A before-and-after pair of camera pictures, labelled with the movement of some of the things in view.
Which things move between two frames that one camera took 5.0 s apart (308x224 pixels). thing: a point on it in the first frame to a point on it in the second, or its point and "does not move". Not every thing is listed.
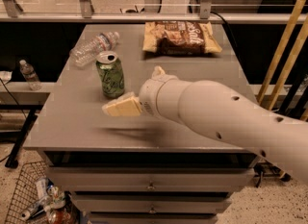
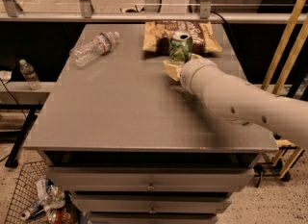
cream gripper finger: x=158 y=71 to x=195 y=57
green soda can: x=111 y=71 to x=180 y=45
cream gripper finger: x=127 y=105 to x=173 y=68
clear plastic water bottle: x=86 y=53 does not move
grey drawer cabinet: x=132 y=169 does not move
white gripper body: x=150 y=95 to x=193 y=68
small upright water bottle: x=30 y=75 does not move
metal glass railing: x=150 y=0 does not move
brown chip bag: x=180 y=37 does not move
